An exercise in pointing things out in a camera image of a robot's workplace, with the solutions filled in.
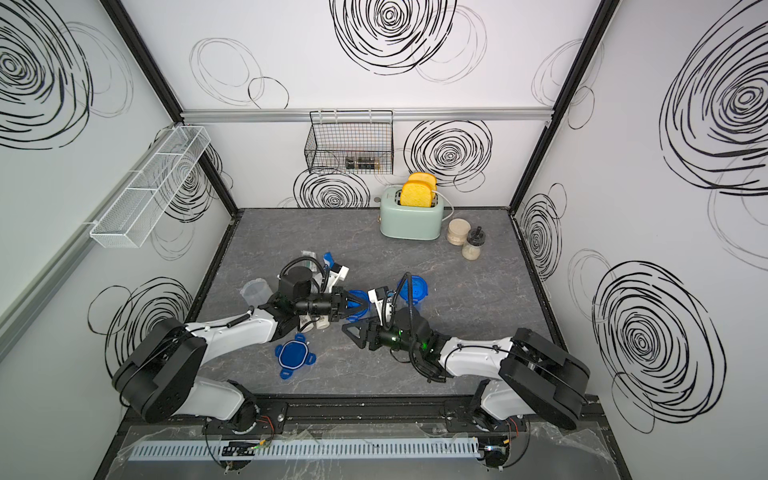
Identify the yellow toast slice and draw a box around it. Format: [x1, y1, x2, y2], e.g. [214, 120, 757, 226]
[399, 180, 433, 208]
[408, 172, 437, 190]

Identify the back yellow toast slice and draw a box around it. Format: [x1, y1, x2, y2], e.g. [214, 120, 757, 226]
[408, 172, 437, 190]

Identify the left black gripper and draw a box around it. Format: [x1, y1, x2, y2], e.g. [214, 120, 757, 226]
[295, 288, 367, 321]

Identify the blue small toiletry tube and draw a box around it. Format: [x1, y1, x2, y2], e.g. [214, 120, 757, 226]
[323, 252, 334, 269]

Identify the black wire wall basket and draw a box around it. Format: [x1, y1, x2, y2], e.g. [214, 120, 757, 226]
[304, 109, 395, 175]

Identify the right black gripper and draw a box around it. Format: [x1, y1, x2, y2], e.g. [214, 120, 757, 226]
[344, 314, 423, 358]

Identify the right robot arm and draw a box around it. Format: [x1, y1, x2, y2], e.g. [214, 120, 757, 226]
[335, 274, 590, 430]

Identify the beige round jar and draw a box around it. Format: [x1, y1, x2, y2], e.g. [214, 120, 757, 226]
[446, 218, 471, 246]

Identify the mint green toaster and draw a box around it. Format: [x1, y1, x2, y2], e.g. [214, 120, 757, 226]
[379, 185, 455, 241]

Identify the white slotted cable duct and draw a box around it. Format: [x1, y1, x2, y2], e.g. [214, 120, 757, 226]
[128, 438, 481, 462]

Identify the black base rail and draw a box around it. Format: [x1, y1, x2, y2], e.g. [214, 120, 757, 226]
[119, 394, 604, 436]

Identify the front yellow toast slice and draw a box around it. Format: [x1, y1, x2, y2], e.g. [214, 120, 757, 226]
[399, 180, 433, 208]

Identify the black-cap glass bottle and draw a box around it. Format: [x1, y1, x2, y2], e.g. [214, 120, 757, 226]
[461, 226, 486, 261]

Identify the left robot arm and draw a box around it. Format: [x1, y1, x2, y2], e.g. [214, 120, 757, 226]
[112, 256, 369, 434]

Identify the white mesh wall shelf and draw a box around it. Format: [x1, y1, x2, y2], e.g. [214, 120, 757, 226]
[89, 125, 212, 248]

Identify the blue-lid clear container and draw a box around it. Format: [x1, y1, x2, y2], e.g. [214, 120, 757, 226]
[240, 278, 273, 307]
[398, 275, 429, 307]
[348, 297, 370, 314]

